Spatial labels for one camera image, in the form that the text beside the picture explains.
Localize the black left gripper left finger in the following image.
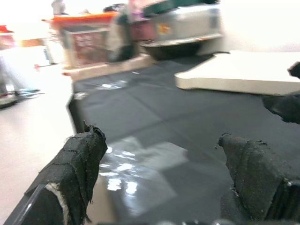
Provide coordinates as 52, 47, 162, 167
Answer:
3, 120, 108, 225

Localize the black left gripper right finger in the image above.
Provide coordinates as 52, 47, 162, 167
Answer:
214, 132, 300, 222

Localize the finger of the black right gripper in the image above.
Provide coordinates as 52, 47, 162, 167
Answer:
261, 93, 300, 124
287, 61, 300, 79

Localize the white plastic children table top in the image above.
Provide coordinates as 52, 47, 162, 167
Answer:
174, 49, 300, 96

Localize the clear tape strip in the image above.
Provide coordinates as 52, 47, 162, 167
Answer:
75, 78, 132, 100

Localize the grey power strip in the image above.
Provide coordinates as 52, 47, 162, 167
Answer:
0, 92, 19, 109

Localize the beige stone bench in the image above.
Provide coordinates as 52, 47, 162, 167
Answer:
62, 53, 155, 82

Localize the black tablecloth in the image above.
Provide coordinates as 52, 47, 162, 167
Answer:
67, 53, 300, 225

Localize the white plastic tray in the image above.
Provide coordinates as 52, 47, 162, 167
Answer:
140, 32, 223, 47

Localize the clear plastic food container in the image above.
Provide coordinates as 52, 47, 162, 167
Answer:
150, 4, 223, 44

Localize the orange lidded clear storage box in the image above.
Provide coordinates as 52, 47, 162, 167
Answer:
42, 11, 118, 71

